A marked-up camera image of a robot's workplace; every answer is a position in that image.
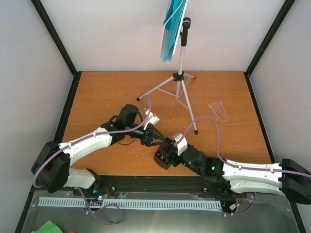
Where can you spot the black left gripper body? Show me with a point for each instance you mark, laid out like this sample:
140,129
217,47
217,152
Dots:
144,140

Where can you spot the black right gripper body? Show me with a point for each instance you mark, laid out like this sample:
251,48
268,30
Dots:
172,156

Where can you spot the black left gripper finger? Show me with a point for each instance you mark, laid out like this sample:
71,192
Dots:
154,133
156,143

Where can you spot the black metronome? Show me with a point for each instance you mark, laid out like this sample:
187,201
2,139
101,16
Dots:
161,156

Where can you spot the silver tripod music stand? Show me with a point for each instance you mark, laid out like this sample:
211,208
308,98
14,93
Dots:
180,77

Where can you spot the clear plastic metronome cover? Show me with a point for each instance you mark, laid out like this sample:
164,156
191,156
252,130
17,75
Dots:
219,111

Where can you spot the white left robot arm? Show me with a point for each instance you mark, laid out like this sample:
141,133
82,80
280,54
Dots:
52,168

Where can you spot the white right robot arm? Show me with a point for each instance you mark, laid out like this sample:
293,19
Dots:
287,178

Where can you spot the blue sheet music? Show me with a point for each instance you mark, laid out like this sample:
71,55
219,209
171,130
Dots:
171,28

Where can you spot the green paper piece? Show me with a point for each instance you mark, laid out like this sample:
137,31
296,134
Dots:
49,227

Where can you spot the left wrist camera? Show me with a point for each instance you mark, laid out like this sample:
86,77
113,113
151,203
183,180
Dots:
150,119

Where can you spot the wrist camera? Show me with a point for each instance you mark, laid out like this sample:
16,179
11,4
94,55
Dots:
180,142
150,119

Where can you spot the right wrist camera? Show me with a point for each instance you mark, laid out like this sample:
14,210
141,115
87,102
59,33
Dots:
180,142

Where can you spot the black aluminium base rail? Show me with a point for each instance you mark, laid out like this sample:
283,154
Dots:
115,185

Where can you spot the light blue cable duct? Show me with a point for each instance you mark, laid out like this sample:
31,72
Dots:
128,204

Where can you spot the left black frame post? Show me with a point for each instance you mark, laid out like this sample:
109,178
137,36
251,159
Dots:
40,9

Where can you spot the black frame post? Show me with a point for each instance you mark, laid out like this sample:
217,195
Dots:
40,9
281,15

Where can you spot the right black frame post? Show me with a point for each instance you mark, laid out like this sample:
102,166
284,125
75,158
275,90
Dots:
281,15

